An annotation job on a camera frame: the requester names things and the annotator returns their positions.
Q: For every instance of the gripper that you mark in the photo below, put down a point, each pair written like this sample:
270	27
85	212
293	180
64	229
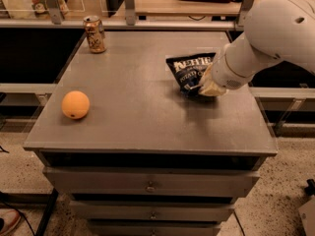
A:
223	74

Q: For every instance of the blue chip bag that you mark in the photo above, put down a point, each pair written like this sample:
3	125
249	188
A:
188	71

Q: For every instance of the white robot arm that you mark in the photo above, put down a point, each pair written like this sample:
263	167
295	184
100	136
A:
274	31

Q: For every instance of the grey drawer cabinet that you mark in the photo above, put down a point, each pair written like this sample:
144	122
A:
146	160

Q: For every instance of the gold soda can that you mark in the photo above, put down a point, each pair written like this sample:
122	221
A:
95	34

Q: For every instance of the orange fruit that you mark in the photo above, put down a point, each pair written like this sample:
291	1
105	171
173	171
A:
75	105

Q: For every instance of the white and red shoe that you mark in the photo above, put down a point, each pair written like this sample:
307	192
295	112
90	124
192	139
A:
9	219

